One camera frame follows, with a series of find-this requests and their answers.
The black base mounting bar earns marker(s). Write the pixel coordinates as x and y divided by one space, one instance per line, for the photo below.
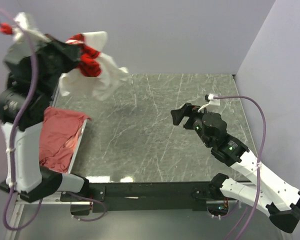
134 196

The red t-shirt in tray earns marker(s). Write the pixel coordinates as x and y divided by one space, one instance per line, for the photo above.
61 129

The white t-shirt red print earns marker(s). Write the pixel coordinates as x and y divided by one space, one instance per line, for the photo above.
97 75

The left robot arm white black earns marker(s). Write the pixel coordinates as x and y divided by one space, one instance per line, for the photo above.
34 71

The white plastic tray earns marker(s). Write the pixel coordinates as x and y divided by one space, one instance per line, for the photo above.
76 149

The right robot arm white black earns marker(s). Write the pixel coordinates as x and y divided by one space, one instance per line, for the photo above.
272 196

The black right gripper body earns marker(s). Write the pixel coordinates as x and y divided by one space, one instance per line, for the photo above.
194 122

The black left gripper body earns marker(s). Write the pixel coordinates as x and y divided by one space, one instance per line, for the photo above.
62 59

